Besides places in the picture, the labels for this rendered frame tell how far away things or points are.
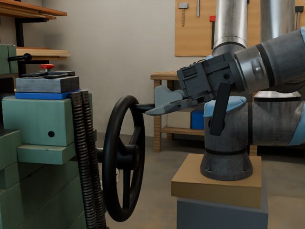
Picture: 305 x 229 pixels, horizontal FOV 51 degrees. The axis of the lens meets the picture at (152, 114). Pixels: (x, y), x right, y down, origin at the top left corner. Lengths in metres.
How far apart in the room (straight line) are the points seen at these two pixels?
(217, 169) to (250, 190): 0.13
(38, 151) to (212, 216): 0.69
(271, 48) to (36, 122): 0.47
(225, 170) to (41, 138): 0.68
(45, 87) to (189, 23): 3.38
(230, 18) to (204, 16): 3.04
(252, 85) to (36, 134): 0.43
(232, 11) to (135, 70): 3.31
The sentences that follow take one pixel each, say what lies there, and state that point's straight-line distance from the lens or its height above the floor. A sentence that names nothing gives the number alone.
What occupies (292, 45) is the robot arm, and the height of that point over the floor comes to 1.06.
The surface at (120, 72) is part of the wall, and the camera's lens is 4.23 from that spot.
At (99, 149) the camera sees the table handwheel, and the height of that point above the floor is 0.83.
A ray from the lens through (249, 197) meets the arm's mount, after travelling 1.12.
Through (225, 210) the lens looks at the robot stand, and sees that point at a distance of 1.12.
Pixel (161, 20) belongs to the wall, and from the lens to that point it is 4.05.
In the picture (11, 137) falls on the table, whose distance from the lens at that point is 0.65.
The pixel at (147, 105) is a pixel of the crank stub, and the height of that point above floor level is 0.93.
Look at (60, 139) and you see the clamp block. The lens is 0.64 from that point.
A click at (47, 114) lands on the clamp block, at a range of 0.64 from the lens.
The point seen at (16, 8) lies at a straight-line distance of 3.72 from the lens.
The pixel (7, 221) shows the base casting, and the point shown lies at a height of 0.74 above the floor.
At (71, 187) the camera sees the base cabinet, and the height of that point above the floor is 0.69.
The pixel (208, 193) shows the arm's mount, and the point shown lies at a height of 0.58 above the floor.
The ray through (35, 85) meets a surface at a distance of 0.66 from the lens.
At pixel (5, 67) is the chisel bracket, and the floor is 1.02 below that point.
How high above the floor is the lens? 1.04
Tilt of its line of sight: 10 degrees down
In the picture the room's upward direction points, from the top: straight up
